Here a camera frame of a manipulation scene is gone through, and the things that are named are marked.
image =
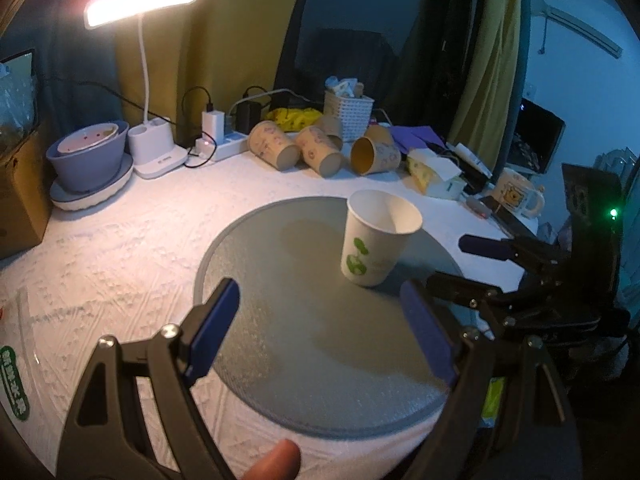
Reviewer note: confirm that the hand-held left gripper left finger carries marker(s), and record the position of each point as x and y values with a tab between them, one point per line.
212	332

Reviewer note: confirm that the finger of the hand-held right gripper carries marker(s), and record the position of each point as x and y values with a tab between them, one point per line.
482	247
460	287

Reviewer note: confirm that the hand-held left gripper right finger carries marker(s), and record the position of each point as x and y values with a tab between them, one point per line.
426	332

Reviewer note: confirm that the white paper cup green print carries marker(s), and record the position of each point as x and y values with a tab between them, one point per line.
372	240

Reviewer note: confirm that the brown printed paper cup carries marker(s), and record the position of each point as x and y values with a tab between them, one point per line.
317	152
332	130
375	157
272	145
380	132

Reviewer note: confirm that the person's left hand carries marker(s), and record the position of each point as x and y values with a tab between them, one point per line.
274	462

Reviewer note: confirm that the black flat device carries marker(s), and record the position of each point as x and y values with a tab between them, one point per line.
505	215

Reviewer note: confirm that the white mug yellow cartoon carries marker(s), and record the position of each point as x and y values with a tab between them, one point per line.
515	192

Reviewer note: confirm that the grey round mat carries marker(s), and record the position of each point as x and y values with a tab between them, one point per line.
300	310

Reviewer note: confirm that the yellow tissue box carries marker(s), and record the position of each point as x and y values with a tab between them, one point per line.
430	172

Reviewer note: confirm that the white tube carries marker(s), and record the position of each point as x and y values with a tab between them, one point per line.
472	156

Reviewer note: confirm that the yellow packet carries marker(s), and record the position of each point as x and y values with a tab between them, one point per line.
494	402

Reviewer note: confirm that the dark laptop screen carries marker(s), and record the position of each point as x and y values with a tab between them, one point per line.
537	137

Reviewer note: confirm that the purple cloth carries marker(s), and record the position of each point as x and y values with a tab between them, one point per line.
417	135

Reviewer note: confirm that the white round plate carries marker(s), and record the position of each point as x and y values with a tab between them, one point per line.
90	197

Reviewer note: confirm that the white power strip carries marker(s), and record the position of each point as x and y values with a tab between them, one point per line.
225	147

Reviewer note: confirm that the white woven basket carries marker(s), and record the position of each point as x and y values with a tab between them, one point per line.
347	117

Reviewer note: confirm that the yellow curtain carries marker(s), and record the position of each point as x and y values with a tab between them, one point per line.
492	60

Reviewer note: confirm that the white desk lamp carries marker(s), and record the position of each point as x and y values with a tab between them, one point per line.
152	147

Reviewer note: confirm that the white charger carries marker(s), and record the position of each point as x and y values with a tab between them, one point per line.
214	125

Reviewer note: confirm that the purple bowl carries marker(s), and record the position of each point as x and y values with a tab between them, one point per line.
90	165

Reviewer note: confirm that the small packets in basket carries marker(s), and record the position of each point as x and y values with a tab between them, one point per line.
345	87

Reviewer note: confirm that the dark hanging cloth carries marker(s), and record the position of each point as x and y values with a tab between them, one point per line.
440	35

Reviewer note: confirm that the black charger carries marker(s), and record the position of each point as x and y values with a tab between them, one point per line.
248	117

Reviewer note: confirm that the yellow cloth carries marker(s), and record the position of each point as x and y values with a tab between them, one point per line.
295	119

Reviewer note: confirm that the pale inner bowl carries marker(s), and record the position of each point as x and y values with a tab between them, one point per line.
87	142

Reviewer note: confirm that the black chair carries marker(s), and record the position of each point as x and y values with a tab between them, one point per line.
345	65

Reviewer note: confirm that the cardboard box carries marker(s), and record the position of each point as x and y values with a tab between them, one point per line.
20	200

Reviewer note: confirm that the white air conditioner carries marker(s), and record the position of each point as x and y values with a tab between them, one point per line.
585	27

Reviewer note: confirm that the clear plastic packaging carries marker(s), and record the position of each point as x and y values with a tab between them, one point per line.
17	92

